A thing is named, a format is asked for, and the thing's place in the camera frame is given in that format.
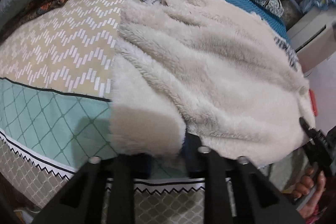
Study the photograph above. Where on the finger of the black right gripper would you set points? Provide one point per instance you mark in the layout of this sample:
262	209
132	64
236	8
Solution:
320	149

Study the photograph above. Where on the patterned beige teal bedsheet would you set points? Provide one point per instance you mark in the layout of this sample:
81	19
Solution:
67	96

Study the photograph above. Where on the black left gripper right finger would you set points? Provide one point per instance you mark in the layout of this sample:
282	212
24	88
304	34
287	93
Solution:
203	162

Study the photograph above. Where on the blue plastic bag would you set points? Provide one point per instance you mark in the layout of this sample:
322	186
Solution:
307	5

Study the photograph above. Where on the white fluffy fleece coat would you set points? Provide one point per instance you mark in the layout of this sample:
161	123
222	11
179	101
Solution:
210	69

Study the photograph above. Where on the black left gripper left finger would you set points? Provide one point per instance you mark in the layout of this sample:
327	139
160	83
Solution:
126	169

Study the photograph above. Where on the dark floral cloth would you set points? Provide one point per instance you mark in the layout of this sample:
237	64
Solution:
33	10

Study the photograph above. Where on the grey storage box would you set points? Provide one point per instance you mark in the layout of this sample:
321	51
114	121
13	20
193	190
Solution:
313	37

